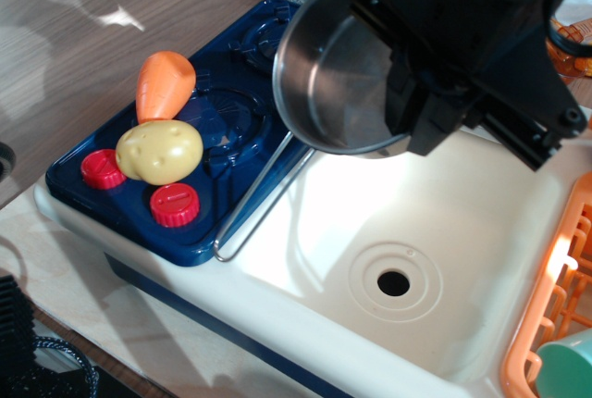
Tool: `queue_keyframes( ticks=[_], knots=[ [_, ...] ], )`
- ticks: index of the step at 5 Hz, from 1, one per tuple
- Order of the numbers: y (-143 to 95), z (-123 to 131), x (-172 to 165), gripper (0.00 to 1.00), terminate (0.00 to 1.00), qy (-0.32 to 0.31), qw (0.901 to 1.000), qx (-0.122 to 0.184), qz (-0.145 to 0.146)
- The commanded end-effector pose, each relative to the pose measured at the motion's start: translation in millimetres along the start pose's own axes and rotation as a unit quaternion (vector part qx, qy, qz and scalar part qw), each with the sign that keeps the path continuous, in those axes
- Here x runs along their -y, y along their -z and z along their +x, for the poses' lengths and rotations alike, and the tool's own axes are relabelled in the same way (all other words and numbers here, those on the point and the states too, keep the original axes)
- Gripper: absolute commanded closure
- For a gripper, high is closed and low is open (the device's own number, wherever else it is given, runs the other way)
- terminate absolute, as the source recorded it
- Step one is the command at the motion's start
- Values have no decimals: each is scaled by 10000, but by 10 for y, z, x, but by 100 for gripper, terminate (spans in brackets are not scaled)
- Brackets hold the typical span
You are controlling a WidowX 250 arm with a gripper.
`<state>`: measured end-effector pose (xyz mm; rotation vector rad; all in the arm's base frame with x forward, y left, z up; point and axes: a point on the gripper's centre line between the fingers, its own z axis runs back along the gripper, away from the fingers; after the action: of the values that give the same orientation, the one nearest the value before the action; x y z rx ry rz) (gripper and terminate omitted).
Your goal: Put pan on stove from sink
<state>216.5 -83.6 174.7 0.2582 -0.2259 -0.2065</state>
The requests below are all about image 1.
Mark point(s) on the cream toy sink unit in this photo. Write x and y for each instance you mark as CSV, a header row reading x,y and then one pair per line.
x,y
403,277

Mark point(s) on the yellow toy potato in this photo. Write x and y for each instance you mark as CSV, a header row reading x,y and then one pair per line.
x,y
159,152

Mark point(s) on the red stove knob left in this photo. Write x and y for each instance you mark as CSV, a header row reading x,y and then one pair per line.
x,y
100,170

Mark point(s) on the blue toy stove top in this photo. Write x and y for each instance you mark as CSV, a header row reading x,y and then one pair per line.
x,y
232,106

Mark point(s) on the orange toy carrot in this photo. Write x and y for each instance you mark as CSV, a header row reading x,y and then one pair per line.
x,y
164,86

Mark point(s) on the red stove knob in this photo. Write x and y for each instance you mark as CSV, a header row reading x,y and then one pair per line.
x,y
100,170
175,205

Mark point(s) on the teal plastic cup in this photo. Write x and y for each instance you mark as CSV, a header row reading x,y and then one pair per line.
x,y
566,367

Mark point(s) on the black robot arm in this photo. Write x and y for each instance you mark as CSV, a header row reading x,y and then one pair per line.
x,y
475,63

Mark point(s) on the orange plastic dish rack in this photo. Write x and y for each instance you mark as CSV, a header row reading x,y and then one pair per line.
x,y
560,304

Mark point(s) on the red stove knob right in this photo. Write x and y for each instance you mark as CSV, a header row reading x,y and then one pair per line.
x,y
175,205

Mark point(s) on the orange transparent cup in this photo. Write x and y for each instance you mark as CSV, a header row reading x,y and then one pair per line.
x,y
569,49

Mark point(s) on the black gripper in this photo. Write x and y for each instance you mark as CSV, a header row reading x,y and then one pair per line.
x,y
473,63

